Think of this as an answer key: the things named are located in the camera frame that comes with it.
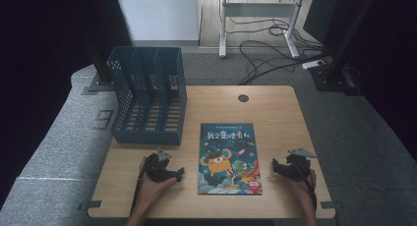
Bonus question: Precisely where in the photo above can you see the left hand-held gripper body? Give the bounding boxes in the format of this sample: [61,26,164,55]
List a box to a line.
[143,148,180,184]

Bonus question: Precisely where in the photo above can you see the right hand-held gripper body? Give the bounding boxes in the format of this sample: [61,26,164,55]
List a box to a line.
[278,147,318,182]

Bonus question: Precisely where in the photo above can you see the illustrated children's book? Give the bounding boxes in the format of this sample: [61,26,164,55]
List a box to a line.
[197,122,264,197]

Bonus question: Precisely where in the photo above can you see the blue plastic file rack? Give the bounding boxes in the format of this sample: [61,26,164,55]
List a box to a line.
[107,45,188,146]

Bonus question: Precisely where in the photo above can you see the person's right hand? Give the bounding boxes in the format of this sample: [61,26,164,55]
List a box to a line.
[287,168,319,204]

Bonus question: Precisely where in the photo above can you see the person's left hand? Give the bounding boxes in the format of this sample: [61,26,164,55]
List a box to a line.
[135,156,178,209]

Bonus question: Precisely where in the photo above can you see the white power strip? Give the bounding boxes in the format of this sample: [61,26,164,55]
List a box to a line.
[301,59,326,71]

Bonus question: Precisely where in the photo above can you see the black metal stand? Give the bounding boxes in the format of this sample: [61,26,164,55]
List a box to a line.
[309,0,382,96]
[86,38,116,92]

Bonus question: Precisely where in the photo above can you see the right hand-held gripper black cable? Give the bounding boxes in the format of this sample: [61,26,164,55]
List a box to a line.
[293,161,319,211]

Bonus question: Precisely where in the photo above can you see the grey metal table bracket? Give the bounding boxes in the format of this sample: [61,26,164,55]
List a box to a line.
[78,199,103,211]
[320,200,343,210]

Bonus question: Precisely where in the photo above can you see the black floor cables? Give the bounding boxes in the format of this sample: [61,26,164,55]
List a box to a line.
[227,0,328,86]

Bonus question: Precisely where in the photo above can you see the white metal desk frame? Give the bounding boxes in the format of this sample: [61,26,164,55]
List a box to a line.
[218,0,307,59]

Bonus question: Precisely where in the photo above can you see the white wall panel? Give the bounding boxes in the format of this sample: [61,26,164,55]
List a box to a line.
[114,0,202,42]

